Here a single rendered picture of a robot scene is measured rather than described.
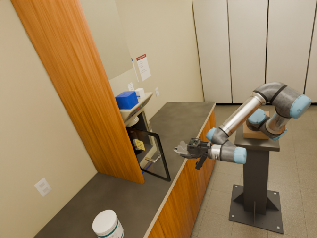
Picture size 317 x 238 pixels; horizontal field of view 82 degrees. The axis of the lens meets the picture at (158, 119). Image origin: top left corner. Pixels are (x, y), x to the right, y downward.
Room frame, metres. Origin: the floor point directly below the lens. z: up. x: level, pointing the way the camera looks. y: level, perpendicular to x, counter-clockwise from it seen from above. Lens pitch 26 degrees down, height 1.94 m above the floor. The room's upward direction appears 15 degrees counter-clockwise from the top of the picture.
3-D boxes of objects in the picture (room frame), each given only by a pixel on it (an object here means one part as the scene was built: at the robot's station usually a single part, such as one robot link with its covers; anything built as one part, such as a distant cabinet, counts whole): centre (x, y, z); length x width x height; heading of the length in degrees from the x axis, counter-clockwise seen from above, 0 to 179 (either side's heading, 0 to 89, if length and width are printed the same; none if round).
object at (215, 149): (0.70, -0.23, 1.33); 0.08 x 0.05 x 0.08; 146
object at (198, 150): (0.75, -0.17, 1.34); 0.12 x 0.08 x 0.09; 56
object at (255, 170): (1.25, -0.78, 0.45); 0.48 x 0.48 x 0.90; 58
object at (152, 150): (1.02, 0.13, 1.19); 0.30 x 0.01 x 0.40; 46
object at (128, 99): (1.16, 0.17, 1.55); 0.10 x 0.10 x 0.09; 55
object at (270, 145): (1.25, -0.78, 0.92); 0.32 x 0.32 x 0.04; 58
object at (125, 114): (1.23, 0.12, 1.46); 0.32 x 0.12 x 0.10; 145
